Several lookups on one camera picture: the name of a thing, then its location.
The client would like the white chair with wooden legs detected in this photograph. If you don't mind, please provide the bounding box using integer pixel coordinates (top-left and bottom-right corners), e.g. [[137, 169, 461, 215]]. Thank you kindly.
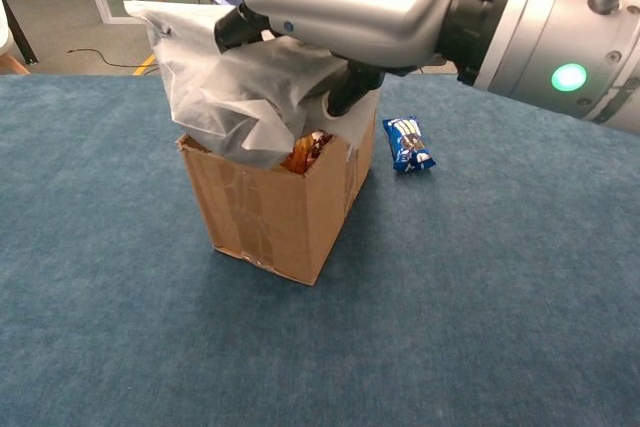
[[0, 21, 31, 76]]

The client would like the blue cookie snack pack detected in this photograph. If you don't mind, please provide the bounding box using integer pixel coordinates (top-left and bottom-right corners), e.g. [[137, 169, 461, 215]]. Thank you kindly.
[[382, 116, 437, 174]]

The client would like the open brown cardboard box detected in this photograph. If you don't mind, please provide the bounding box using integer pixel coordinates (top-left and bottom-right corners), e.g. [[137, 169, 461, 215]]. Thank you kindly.
[[177, 116, 377, 287]]

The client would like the black slanted bar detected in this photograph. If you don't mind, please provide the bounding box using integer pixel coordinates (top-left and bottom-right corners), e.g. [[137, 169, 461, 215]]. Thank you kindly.
[[0, 0, 39, 66]]

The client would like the grey translucent plastic bag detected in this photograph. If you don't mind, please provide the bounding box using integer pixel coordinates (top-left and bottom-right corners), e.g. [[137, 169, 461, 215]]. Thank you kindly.
[[123, 0, 377, 171]]

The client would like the orange fruit jelly cup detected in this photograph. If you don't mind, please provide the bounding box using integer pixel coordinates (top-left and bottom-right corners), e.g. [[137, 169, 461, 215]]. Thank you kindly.
[[277, 130, 335, 177]]

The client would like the blue felt table mat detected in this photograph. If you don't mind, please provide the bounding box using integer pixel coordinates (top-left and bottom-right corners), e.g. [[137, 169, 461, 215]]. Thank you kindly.
[[0, 73, 640, 427]]

